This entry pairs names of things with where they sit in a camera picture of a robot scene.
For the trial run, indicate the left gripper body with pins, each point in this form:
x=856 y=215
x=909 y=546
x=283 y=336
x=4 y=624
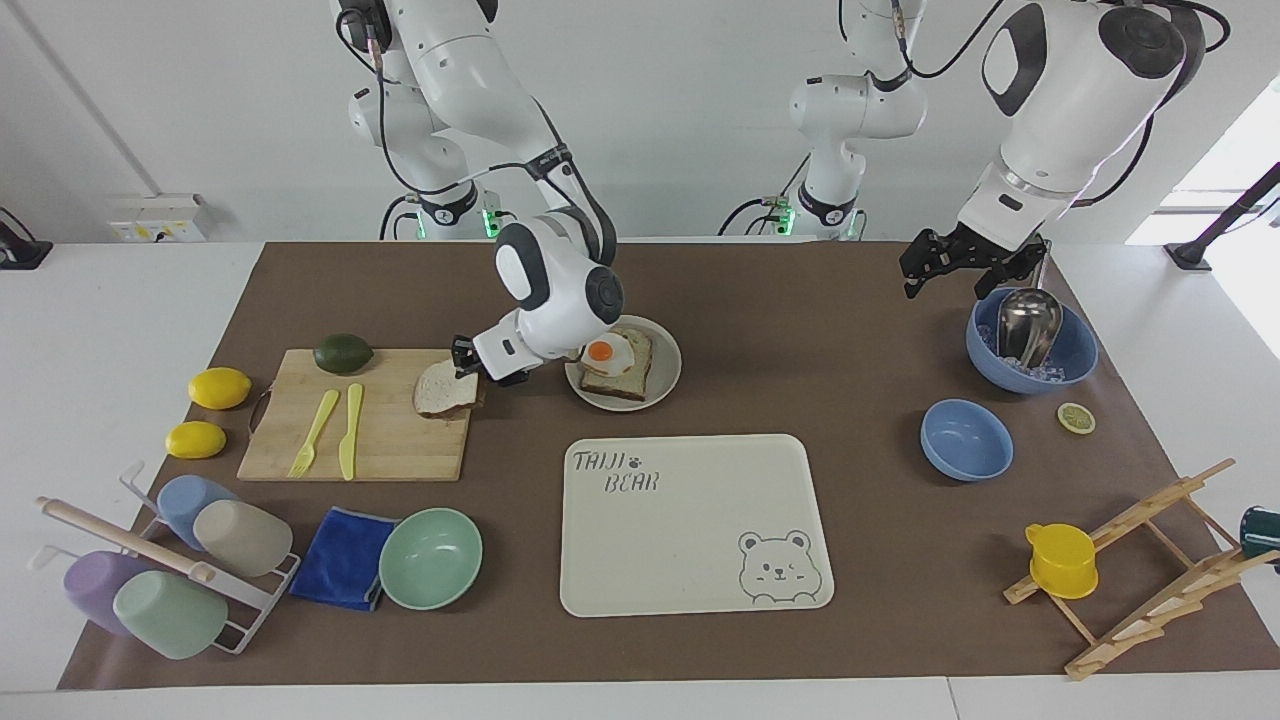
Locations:
x=982 y=246

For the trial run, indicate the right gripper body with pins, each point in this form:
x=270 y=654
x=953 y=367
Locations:
x=466 y=356

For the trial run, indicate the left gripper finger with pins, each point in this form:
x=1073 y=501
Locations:
x=1018 y=268
x=925 y=264

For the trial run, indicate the white bread slice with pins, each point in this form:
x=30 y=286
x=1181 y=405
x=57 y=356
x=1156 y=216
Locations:
x=440 y=392

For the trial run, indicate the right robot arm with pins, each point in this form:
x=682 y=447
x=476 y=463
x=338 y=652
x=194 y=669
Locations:
x=470 y=80

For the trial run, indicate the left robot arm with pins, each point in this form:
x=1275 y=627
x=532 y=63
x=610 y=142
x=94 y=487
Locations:
x=1070 y=100

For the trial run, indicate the round beige plate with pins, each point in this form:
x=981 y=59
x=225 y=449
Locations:
x=665 y=375

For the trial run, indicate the metal scoop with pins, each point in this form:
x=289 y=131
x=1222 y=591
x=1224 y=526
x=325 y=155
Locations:
x=1030 y=325

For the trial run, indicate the large blue bowl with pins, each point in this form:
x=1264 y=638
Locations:
x=985 y=365

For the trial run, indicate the wooden cutting board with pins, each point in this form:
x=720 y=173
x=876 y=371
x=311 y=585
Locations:
x=400 y=450

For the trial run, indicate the dark green avocado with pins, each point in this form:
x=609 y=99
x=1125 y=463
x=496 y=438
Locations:
x=343 y=353

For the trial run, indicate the yellow plastic knife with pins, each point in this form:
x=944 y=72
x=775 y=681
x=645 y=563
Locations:
x=350 y=430

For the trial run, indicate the fried egg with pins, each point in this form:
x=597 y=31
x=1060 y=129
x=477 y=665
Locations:
x=605 y=353

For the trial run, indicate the lemon slice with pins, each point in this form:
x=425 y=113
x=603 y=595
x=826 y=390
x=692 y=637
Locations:
x=1077 y=418

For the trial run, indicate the yellow plastic fork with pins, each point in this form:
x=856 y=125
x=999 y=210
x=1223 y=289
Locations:
x=318 y=425

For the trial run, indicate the toast with fried egg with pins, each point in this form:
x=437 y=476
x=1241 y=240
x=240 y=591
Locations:
x=630 y=385

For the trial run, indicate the small blue bowl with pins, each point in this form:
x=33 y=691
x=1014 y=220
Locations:
x=965 y=440

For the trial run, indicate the mint green bowl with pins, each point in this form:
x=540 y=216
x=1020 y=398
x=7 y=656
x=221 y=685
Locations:
x=430 y=558

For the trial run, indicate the black stand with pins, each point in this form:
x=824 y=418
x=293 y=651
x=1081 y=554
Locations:
x=20 y=250
x=1225 y=220

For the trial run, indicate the blue cloth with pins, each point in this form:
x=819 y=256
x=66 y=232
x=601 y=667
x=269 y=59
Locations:
x=340 y=560

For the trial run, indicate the large yellow lemon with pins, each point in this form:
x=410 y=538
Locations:
x=220 y=388

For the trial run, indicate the cream tray with bear print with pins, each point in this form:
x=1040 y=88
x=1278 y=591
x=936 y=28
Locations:
x=680 y=520

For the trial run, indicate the small yellow lemon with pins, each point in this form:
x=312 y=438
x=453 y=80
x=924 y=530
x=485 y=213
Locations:
x=196 y=440

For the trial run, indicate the beige cup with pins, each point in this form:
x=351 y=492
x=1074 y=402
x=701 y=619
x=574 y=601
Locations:
x=245 y=538

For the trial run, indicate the blue cup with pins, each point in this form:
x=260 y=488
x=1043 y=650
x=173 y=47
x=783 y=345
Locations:
x=180 y=500

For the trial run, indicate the dark green cup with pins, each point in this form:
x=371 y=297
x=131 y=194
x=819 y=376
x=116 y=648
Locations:
x=1262 y=532

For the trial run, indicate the wooden dish rack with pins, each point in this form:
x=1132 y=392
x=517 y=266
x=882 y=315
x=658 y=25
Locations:
x=1150 y=610

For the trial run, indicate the mint green cup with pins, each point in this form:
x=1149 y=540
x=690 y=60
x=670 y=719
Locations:
x=170 y=615

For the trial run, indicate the purple cup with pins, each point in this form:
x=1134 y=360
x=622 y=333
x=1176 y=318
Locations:
x=92 y=590

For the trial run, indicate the white wall socket box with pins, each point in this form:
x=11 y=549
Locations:
x=155 y=218

